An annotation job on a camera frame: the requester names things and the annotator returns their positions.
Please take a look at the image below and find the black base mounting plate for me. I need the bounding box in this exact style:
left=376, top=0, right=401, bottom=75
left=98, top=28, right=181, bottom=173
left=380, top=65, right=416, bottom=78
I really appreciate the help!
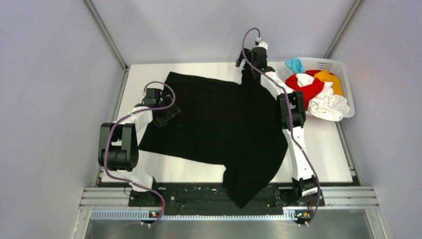
left=128, top=183, right=325, bottom=220

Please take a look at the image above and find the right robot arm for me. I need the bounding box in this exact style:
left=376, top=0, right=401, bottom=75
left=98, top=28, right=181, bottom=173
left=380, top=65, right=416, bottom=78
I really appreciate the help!
left=236, top=46, right=322, bottom=207

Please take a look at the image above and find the aluminium frame rail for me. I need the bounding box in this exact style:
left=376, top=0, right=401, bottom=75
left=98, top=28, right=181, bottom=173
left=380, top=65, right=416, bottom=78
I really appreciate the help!
left=71, top=185, right=390, bottom=239

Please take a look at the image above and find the white t shirt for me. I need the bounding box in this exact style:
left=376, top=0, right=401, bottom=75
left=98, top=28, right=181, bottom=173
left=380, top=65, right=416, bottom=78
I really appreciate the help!
left=307, top=82, right=350, bottom=121

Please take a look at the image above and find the white plastic laundry basket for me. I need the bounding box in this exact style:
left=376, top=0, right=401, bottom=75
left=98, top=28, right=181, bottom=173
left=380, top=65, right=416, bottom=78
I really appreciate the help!
left=285, top=58, right=354, bottom=121

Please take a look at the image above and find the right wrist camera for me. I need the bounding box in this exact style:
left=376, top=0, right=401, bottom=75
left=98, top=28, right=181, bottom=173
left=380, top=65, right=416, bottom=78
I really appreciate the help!
left=255, top=41, right=268, bottom=50

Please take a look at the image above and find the right corner metal post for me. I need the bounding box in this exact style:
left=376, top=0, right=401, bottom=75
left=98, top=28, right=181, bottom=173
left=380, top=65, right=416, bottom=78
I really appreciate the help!
left=323, top=0, right=365, bottom=59

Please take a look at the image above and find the yellow t shirt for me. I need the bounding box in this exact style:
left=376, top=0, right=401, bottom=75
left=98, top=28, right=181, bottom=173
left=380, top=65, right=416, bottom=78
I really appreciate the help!
left=314, top=70, right=344, bottom=96

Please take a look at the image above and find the black t shirt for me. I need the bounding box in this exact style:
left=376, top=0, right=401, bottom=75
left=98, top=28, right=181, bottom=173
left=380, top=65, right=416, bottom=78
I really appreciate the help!
left=138, top=70, right=288, bottom=208

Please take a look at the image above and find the corner metal post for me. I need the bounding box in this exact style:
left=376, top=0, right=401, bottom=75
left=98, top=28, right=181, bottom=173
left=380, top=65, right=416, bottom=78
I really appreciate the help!
left=323, top=0, right=365, bottom=59
left=82, top=0, right=128, bottom=71

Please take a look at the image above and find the left corner metal post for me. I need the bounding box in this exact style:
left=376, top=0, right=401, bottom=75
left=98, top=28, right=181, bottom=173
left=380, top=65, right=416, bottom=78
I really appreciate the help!
left=82, top=0, right=128, bottom=71

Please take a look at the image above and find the light blue t shirt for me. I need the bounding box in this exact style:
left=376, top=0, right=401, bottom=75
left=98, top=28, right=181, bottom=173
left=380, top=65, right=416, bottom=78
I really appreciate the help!
left=285, top=58, right=306, bottom=74

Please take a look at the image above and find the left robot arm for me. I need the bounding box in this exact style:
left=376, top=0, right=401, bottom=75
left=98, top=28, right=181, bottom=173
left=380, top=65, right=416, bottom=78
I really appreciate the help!
left=98, top=88, right=180, bottom=206

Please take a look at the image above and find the red t shirt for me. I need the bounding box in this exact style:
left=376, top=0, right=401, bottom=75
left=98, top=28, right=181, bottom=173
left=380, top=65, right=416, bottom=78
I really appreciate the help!
left=285, top=70, right=324, bottom=110

